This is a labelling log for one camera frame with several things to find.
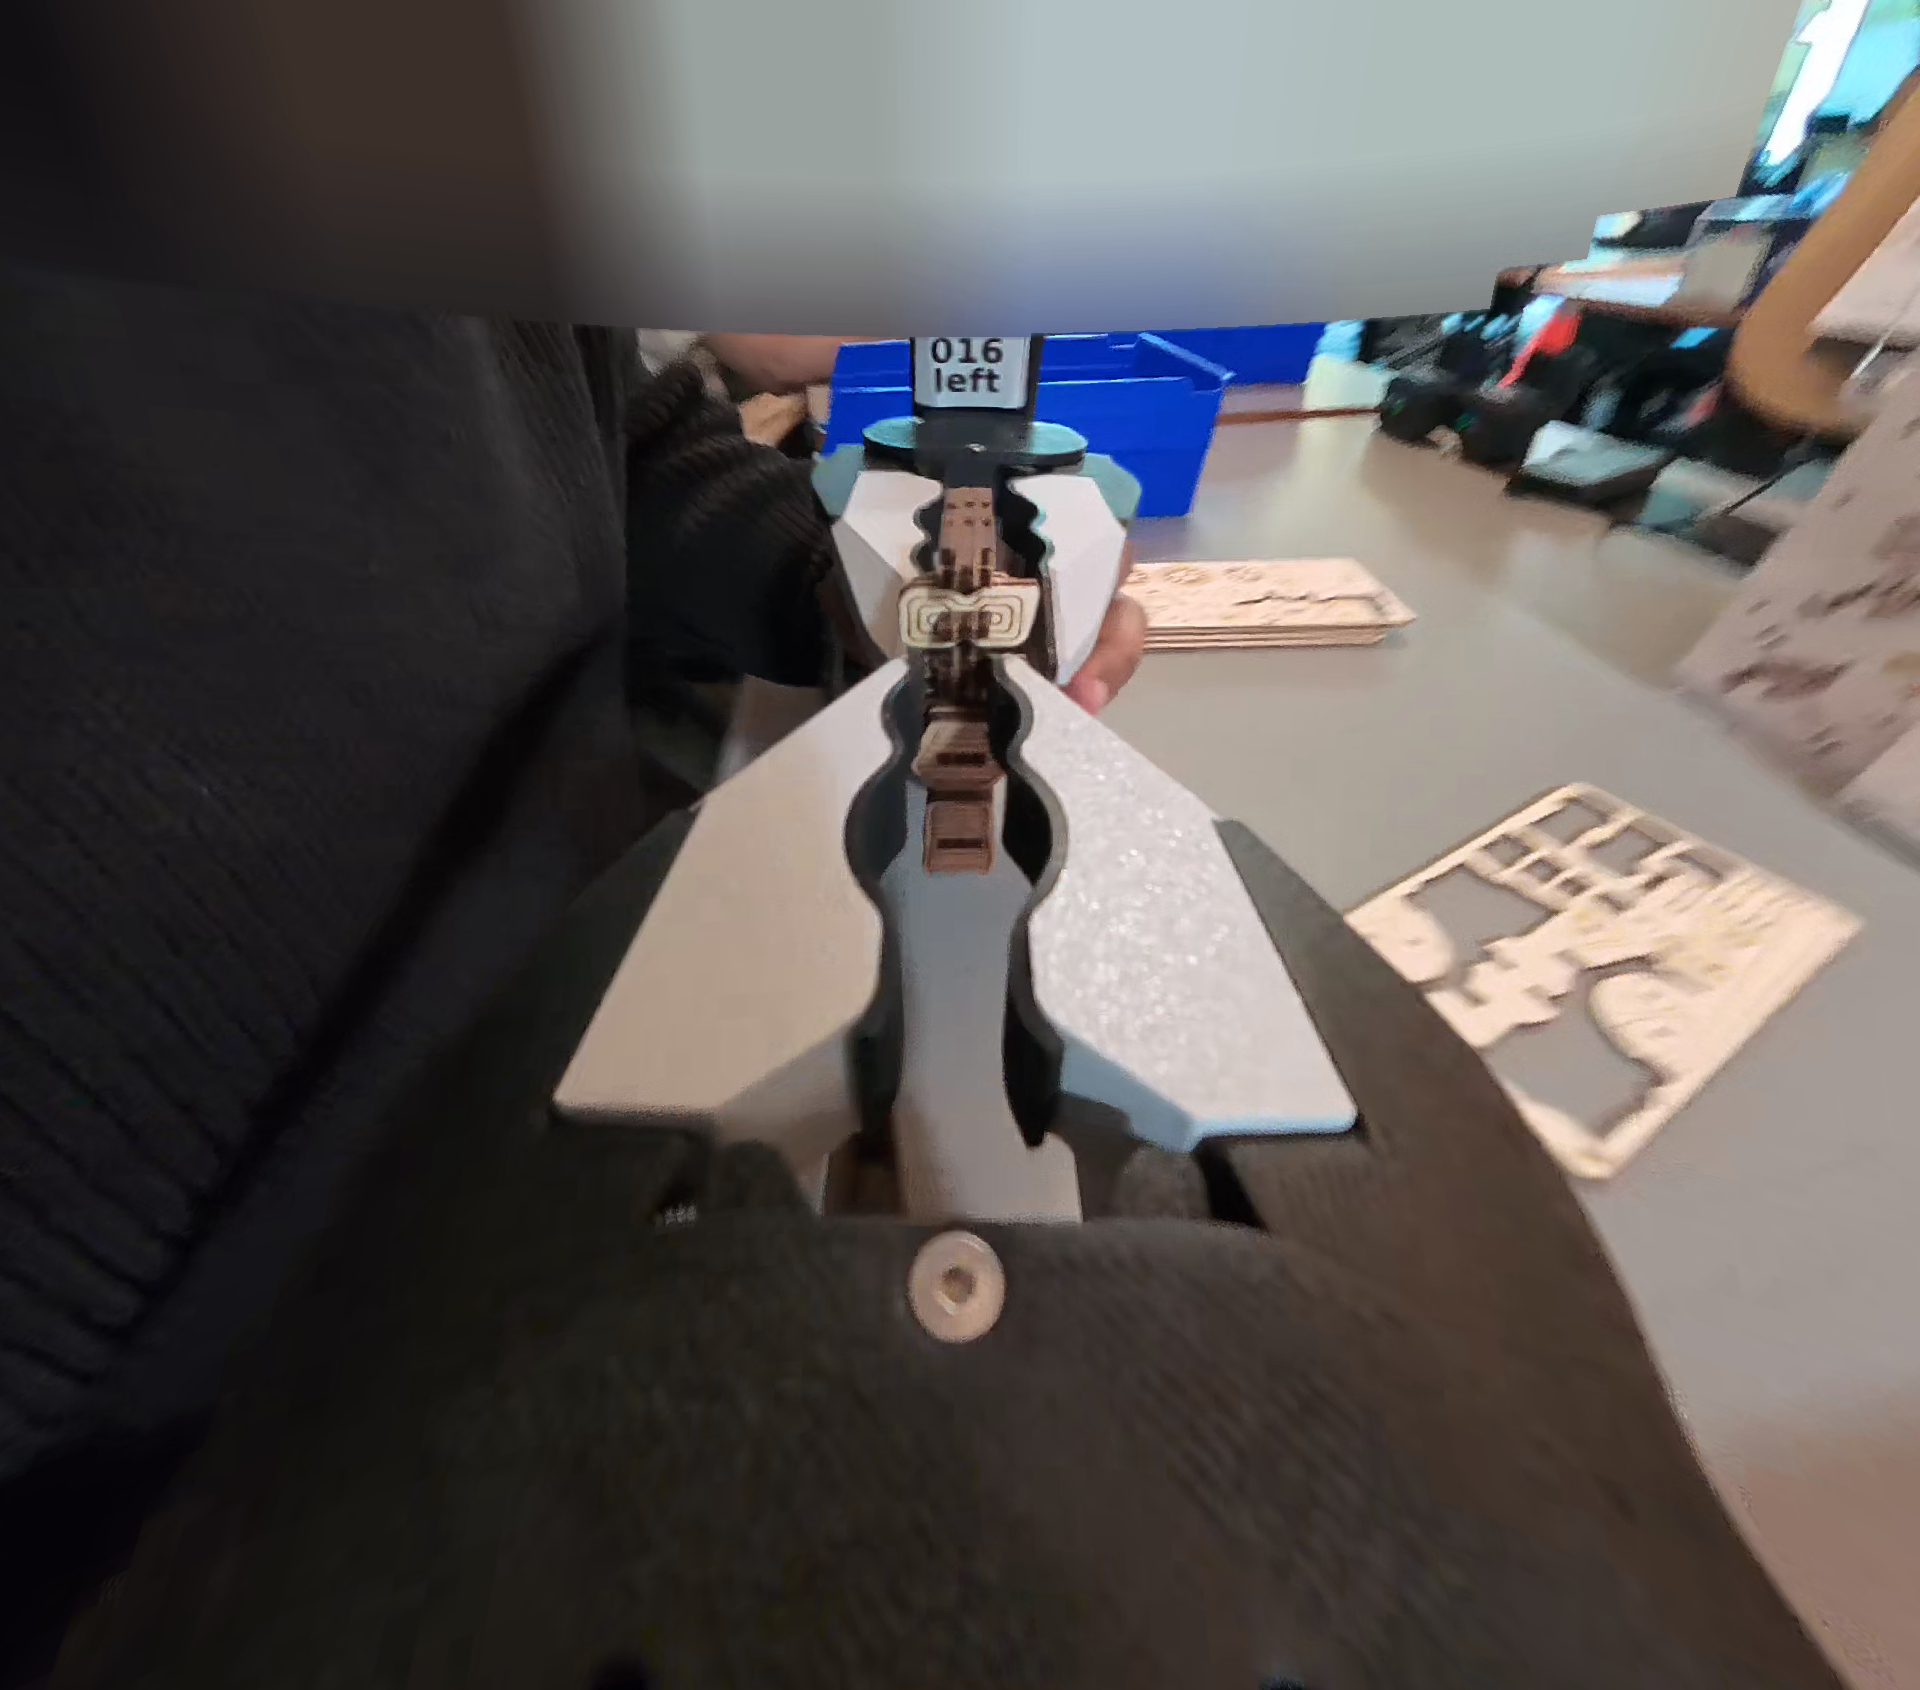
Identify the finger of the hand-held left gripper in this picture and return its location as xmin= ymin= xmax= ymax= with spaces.
xmin=828 ymin=472 xmax=948 ymax=672
xmin=1009 ymin=477 xmax=1130 ymax=690

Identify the blue plastic bin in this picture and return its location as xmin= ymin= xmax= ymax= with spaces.
xmin=825 ymin=328 xmax=1236 ymax=518
xmin=1185 ymin=322 xmax=1331 ymax=383

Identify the flat black device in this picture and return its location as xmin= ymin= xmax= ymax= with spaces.
xmin=1507 ymin=418 xmax=1675 ymax=508

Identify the person's left hand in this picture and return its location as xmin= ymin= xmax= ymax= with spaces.
xmin=1069 ymin=591 xmax=1153 ymax=718

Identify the stack of wooden puzzle sheets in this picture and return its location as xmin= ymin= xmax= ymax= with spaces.
xmin=1116 ymin=556 xmax=1417 ymax=651

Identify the wooden puzzle model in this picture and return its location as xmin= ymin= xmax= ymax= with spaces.
xmin=896 ymin=486 xmax=1051 ymax=880

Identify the person's left forearm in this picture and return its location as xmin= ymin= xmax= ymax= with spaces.
xmin=623 ymin=361 xmax=889 ymax=690

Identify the person's black sweater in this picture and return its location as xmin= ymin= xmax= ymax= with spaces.
xmin=0 ymin=264 xmax=723 ymax=1497

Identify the grey desk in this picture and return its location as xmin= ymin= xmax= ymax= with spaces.
xmin=721 ymin=400 xmax=1920 ymax=1690

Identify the curved brown wooden board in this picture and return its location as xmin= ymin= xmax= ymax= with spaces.
xmin=1724 ymin=92 xmax=1920 ymax=439

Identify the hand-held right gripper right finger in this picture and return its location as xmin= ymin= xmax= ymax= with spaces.
xmin=992 ymin=662 xmax=1365 ymax=1152

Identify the white patterned box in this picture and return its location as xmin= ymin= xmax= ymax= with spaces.
xmin=1672 ymin=369 xmax=1920 ymax=851

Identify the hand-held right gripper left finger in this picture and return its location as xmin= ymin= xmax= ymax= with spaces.
xmin=552 ymin=662 xmax=921 ymax=1144

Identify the black battery charger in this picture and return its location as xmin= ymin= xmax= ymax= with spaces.
xmin=1376 ymin=346 xmax=1519 ymax=465

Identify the wooden puzzle sheet with cutouts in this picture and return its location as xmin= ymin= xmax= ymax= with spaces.
xmin=1346 ymin=781 xmax=1866 ymax=1182

